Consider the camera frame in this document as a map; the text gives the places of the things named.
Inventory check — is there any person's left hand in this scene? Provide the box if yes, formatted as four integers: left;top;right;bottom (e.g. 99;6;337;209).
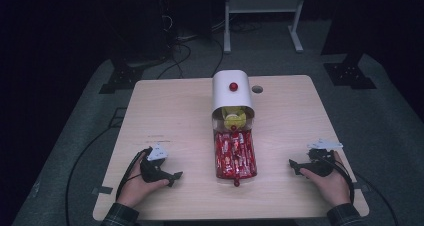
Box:
116;152;170;209

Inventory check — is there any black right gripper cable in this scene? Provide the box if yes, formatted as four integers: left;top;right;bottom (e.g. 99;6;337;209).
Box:
318;149;400;226

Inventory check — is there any white metal stand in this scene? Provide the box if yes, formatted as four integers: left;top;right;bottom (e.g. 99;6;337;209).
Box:
223;0;308;54

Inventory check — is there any yellow snack packet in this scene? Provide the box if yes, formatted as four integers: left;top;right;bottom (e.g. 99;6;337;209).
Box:
223;113;248;131
221;106;246;118

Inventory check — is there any person's right hand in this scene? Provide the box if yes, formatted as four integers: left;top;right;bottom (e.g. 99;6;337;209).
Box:
299;151;353;209

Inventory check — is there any clear drawer with red packets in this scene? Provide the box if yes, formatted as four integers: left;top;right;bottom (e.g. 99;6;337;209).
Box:
214;128;259;188

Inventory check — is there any clear drawer with yellow packets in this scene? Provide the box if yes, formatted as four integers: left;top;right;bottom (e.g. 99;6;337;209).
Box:
211;105;255;134

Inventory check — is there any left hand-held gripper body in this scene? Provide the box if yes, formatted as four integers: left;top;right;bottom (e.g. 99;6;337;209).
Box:
139;143;174;184

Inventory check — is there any dark equipment rack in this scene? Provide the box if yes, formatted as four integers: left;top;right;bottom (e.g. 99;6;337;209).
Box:
109;0;176;67

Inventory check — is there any grey tape strip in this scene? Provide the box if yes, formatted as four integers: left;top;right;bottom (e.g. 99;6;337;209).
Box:
91;185;114;196

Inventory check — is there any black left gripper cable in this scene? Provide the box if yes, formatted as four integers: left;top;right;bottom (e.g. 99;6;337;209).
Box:
64;127;152;226

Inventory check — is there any pile of red snack packets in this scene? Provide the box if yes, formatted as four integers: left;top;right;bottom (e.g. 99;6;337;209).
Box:
215;131;258;180

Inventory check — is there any black stand base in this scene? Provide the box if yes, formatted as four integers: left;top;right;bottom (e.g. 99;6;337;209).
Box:
98;64;145;95
323;54;378;90

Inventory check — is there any bundle of black floor cables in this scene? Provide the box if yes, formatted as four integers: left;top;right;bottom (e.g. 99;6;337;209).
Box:
155;12;225;80

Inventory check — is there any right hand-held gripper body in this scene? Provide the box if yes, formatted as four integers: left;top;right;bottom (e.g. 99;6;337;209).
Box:
299;138;344;178

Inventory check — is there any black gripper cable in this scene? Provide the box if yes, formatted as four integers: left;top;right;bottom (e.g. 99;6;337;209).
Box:
318;149;400;226
64;127;152;226

